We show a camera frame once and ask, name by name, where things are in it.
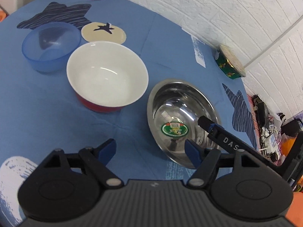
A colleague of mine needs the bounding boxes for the stainless steel bowl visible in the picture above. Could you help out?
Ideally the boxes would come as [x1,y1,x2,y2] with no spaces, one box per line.
[147,79,221,169]

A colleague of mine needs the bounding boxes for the red bowl white inside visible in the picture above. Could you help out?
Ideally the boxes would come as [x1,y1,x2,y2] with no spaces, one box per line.
[66,42,149,113]

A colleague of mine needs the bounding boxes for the translucent blue plastic bowl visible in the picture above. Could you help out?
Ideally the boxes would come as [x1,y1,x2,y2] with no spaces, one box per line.
[22,22,82,73]

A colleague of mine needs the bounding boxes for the orange bag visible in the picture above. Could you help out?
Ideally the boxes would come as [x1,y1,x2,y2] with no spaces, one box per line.
[281,137,296,156]

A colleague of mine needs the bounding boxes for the black kettle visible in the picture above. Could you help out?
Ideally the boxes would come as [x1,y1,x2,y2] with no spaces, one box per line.
[281,118,303,137]

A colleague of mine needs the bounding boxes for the green gold patterned bowl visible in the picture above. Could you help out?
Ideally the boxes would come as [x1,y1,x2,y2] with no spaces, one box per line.
[214,45,246,79]

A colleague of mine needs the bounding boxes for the blue star-patterned tablecloth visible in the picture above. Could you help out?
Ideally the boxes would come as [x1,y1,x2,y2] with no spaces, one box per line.
[1,0,250,226]

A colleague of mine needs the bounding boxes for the cluttered cables and chargers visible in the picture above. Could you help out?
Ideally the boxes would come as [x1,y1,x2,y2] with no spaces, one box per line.
[251,94,285,164]

